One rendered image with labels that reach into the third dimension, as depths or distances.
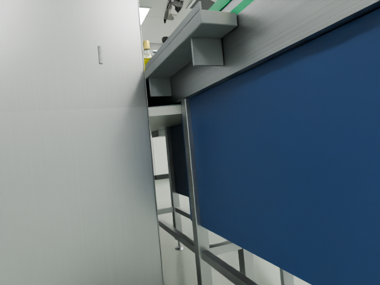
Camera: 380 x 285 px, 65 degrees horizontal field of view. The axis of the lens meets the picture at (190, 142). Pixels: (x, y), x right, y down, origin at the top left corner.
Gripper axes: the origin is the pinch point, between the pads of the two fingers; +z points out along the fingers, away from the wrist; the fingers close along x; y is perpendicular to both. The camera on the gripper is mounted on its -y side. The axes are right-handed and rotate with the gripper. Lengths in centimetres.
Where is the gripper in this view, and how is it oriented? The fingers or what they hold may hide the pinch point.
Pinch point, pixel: (165, 18)
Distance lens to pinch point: 188.0
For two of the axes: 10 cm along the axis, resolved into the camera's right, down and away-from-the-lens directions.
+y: 9.0, 2.6, 3.4
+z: -2.3, 9.6, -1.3
